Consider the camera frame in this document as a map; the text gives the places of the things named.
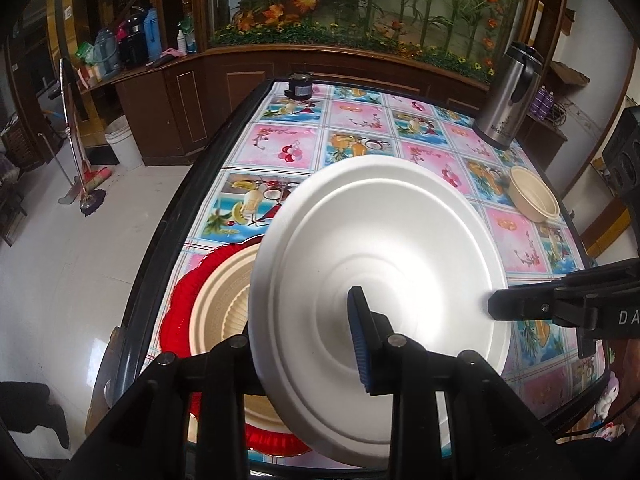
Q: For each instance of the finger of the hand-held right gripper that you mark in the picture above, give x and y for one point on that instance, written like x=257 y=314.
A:
x=525 y=305

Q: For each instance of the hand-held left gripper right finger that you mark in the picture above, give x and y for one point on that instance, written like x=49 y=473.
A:
x=359 y=345

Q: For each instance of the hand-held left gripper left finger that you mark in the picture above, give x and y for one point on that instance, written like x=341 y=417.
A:
x=227 y=365

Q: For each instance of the beige plate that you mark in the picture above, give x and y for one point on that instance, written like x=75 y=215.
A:
x=220 y=305

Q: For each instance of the cream paper plate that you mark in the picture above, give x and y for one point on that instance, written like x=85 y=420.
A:
x=265 y=412

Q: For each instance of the red glass plate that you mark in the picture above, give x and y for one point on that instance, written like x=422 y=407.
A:
x=177 y=300

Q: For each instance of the white foam plate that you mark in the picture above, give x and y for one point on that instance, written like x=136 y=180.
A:
x=400 y=240

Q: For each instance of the white pink cartoon toy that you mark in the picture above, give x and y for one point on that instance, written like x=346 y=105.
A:
x=611 y=395

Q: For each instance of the beige paper bowl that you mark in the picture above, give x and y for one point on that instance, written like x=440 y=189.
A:
x=530 y=200

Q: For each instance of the stainless steel thermos kettle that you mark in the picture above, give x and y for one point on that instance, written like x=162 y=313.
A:
x=507 y=105

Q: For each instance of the printed fruit tablecloth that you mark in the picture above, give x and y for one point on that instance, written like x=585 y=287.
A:
x=360 y=125

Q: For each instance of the red broom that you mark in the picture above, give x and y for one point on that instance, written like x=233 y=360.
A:
x=97 y=176

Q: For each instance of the brown cardboard box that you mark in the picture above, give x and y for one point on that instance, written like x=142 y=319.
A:
x=570 y=72

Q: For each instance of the white plastic bucket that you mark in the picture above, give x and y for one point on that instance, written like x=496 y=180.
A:
x=122 y=145

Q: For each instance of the small black jar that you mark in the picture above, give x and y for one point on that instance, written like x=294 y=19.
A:
x=298 y=85

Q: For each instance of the wooden chair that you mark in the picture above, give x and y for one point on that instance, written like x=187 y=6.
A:
x=15 y=200

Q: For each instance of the brown wooden cabinet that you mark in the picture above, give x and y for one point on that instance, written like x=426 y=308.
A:
x=235 y=85

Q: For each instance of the pink cloth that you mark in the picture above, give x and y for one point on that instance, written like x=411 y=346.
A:
x=172 y=53

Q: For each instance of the white spray bottle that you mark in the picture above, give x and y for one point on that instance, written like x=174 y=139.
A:
x=181 y=42

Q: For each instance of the aquarium with artificial flowers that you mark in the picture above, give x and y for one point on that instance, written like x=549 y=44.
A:
x=400 y=0

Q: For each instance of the blue water jug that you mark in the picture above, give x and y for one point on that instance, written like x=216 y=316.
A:
x=106 y=52

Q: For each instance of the black kitchen appliance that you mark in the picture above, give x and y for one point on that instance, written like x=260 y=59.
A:
x=132 y=42

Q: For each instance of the green plastic bag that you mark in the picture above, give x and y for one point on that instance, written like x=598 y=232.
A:
x=85 y=53

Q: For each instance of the blue thermos jug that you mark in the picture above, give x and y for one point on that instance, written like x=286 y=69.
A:
x=152 y=30

